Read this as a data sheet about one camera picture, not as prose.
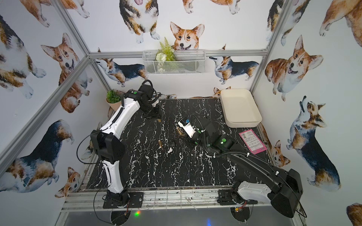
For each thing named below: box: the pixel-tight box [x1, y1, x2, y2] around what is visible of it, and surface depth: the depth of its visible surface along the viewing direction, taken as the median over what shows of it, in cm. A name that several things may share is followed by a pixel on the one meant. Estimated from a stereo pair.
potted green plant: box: [105, 89, 122, 112], surface depth 106 cm
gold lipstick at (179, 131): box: [175, 127, 184, 138], surface depth 71 cm
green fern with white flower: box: [155, 36, 176, 73], surface depth 85 cm
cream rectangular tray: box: [220, 88, 263, 129], surface depth 119 cm
